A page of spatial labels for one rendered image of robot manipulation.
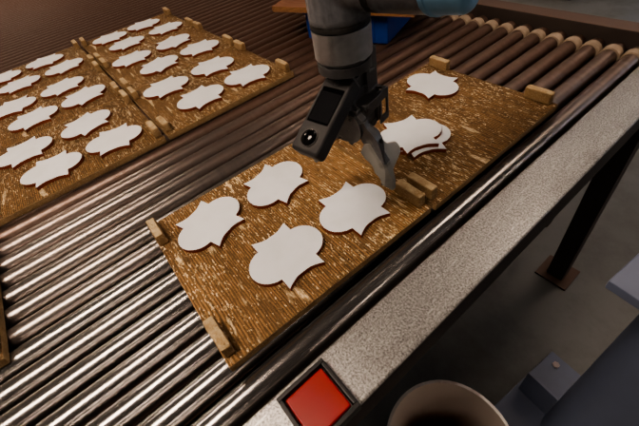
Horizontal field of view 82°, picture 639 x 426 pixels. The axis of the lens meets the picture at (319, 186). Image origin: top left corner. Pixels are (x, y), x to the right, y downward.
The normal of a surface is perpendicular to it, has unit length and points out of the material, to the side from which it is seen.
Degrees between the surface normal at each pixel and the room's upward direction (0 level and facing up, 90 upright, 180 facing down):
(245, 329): 0
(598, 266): 0
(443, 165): 0
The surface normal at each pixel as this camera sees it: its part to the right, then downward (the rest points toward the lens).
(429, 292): -0.15, -0.71
